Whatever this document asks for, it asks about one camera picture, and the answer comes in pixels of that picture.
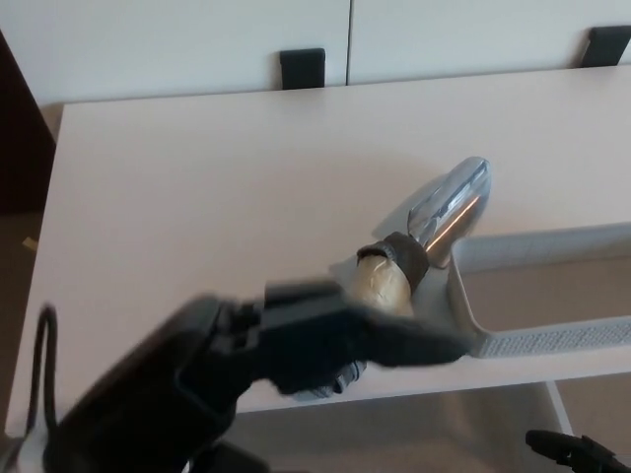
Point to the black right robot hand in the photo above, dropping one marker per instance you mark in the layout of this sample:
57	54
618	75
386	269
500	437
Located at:
586	453

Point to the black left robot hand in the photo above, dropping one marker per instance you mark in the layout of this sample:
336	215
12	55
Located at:
148	384

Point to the grey perforated container tray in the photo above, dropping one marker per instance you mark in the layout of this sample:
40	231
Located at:
542	337

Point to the small yellowish tape scrap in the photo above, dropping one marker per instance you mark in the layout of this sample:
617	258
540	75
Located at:
29	242

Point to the dark brown door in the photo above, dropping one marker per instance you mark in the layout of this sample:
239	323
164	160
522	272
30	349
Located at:
22	138

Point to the white cabinet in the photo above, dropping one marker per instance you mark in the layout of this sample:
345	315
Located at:
197	34

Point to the white desk leg frame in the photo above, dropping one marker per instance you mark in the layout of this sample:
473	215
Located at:
559	404

